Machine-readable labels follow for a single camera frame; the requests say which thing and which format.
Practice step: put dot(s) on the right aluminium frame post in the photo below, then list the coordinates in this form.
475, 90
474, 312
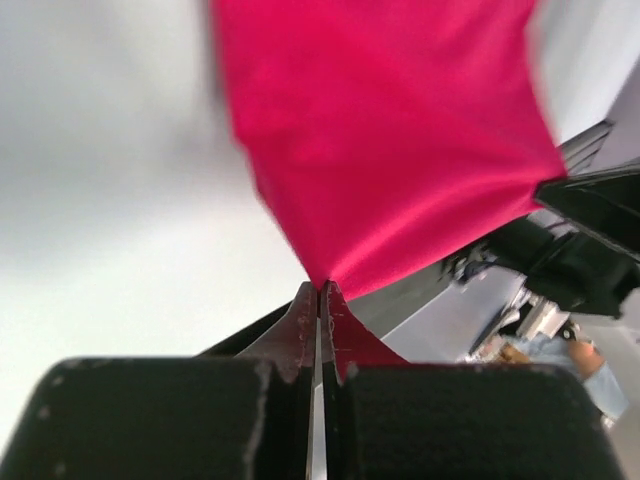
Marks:
579, 151

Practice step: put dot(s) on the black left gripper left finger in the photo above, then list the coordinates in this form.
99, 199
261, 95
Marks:
246, 415

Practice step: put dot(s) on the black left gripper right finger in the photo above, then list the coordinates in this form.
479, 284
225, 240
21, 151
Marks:
387, 418

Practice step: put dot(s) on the magenta t shirt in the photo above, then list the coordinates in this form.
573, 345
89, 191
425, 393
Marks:
384, 136

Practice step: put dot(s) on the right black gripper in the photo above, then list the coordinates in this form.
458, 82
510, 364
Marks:
575, 271

